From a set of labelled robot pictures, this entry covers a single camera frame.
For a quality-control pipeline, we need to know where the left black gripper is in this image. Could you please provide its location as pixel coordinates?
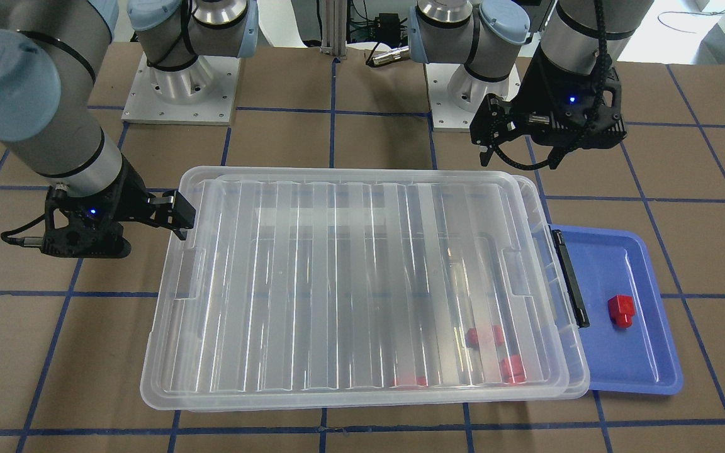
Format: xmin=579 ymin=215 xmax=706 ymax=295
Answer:
xmin=469 ymin=50 xmax=627 ymax=169

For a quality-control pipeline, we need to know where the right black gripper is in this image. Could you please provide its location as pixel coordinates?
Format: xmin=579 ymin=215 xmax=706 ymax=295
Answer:
xmin=42 ymin=159 xmax=196 ymax=259

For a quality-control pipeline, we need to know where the clear plastic box lid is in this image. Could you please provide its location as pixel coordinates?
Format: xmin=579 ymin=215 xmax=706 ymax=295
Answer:
xmin=140 ymin=165 xmax=570 ymax=411

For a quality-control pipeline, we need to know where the red block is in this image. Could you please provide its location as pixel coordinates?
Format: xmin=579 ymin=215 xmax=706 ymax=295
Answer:
xmin=500 ymin=354 xmax=527 ymax=384
xmin=390 ymin=374 xmax=428 ymax=391
xmin=607 ymin=294 xmax=636 ymax=329
xmin=465 ymin=326 xmax=505 ymax=348

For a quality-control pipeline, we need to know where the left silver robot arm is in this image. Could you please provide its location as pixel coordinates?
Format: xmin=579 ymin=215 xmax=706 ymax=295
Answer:
xmin=407 ymin=1 xmax=652 ymax=171

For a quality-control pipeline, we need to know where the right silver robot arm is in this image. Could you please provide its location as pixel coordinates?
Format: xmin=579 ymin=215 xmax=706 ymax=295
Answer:
xmin=0 ymin=1 xmax=260 ymax=259

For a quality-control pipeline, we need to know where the clear plastic storage box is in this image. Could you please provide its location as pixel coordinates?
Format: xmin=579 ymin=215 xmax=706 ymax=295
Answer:
xmin=177 ymin=173 xmax=591 ymax=413

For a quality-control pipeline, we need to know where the red block in box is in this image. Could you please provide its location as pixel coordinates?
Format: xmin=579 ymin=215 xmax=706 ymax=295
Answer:
xmin=390 ymin=374 xmax=428 ymax=391
xmin=465 ymin=326 xmax=505 ymax=348
xmin=500 ymin=354 xmax=527 ymax=384

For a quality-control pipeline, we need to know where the blue plastic tray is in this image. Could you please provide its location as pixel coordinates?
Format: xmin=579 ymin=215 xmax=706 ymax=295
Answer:
xmin=552 ymin=225 xmax=683 ymax=396

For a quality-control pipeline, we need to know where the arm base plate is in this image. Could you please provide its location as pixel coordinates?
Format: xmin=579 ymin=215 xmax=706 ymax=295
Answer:
xmin=121 ymin=55 xmax=243 ymax=126
xmin=425 ymin=64 xmax=520 ymax=132

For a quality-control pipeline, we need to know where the black box latch handle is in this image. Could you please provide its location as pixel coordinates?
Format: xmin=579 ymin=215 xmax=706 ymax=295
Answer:
xmin=550 ymin=229 xmax=590 ymax=328

